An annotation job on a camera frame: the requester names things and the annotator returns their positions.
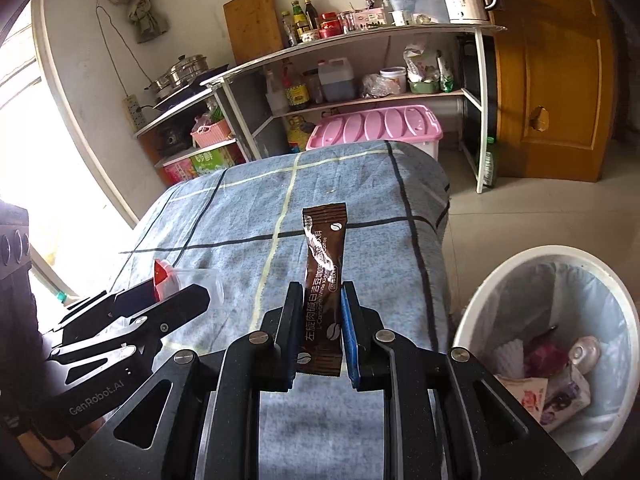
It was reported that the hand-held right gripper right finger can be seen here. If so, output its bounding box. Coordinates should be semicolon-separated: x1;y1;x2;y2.
340;281;583;480

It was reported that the black oven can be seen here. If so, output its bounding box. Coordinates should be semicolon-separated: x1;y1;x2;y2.
457;37;498;166

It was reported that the small stainless steel pot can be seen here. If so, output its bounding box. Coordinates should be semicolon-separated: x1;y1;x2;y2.
145;74;176;97

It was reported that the pink woven basket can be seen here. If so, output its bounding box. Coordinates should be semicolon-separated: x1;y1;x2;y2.
191;125;233;150

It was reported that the clear plastic bin liner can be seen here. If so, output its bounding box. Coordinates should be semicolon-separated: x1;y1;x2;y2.
465;260;626;461

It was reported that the pink lidded storage box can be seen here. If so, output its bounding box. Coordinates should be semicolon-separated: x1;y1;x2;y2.
305;105;445;161

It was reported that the clear plastic storage box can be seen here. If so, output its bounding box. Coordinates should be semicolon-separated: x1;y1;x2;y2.
384;0;451;26

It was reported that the red jar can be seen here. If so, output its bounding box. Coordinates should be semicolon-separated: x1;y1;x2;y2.
318;11;340;40

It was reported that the green red printed carton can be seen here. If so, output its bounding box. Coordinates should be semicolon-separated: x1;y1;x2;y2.
162;147;236;183

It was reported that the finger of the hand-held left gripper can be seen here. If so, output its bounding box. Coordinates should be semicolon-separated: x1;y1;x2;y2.
47;284;211;396
60;277;161;333

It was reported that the brown sauce jar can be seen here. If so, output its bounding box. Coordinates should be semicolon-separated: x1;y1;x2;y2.
304;70;323;106

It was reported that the strawberry milk carton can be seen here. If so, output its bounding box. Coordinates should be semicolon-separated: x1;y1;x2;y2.
497;372;551;426

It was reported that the magenta snack wrapper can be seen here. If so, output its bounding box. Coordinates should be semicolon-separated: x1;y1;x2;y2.
525;340;566;376

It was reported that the yellow label sauce bottle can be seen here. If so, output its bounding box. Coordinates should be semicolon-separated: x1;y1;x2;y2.
282;59;311;111

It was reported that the black rice cooker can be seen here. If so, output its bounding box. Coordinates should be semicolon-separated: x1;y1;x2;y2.
152;122;193;156

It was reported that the wooden door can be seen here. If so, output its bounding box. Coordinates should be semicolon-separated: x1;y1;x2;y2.
477;0;621;183

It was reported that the clear plastic bottle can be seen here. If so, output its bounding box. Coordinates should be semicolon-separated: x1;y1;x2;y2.
264;70;288;115

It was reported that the purple milk carton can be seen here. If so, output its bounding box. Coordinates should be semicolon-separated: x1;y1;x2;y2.
542;360;593;433

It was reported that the white power strip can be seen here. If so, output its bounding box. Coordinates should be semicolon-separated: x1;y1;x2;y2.
122;94;147;132

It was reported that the black induction cooker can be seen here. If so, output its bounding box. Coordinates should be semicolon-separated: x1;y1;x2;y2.
152;65;231;111

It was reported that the pink rectangular container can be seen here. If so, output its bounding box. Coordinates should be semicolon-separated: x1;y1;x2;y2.
352;7;388;31

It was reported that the person's left hand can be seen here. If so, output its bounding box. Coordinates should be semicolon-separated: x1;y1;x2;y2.
0;405;108;463

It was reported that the small clear seasoning bottle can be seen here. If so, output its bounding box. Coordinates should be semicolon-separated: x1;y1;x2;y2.
280;10;297;48

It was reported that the white jug dark liquid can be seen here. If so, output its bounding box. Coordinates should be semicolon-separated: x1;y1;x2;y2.
317;57;357;102

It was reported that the white printed food bag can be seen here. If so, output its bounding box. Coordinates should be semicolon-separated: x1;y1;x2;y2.
404;42;456;93

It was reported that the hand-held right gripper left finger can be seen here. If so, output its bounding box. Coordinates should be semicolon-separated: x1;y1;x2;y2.
56;281;304;480

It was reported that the yellow label glass bottle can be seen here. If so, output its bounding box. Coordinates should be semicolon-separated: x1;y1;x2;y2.
292;0;310;43

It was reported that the crumpled clear plastic bag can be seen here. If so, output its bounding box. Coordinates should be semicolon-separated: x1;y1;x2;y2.
361;72;396;98

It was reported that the white trash can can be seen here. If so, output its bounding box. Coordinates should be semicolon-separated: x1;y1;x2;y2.
452;250;628;480

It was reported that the yellow cooking oil bottle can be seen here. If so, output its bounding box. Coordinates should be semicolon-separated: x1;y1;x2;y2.
286;115;311;153

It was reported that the brown coffee sachet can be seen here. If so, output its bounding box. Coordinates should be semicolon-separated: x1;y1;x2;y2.
295;201;348;377

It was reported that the clear plastic cup square lid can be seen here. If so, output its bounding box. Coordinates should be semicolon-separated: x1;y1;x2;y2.
152;258;225;306

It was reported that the wooden cutting board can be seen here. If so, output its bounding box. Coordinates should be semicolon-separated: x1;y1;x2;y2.
223;0;286;66

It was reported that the green bowl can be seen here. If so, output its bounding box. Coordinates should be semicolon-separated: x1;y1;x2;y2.
407;77;443;95

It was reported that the stainless steel steamer pot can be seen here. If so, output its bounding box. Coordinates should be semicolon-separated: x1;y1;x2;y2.
147;54;208;98

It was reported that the green plastic bottle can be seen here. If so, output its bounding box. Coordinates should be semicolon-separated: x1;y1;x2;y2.
482;136;498;188

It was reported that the plastic bag of vegetables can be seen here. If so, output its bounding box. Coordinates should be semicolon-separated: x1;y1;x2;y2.
195;107;228;133

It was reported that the low white corner shelf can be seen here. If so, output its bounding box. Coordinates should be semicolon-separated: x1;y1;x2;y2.
132;87;251;183

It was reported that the long white shelf rack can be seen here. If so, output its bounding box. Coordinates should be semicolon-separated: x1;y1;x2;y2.
200;24;507;196

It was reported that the white lidded tub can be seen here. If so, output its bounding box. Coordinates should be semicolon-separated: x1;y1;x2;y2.
379;66;408;93

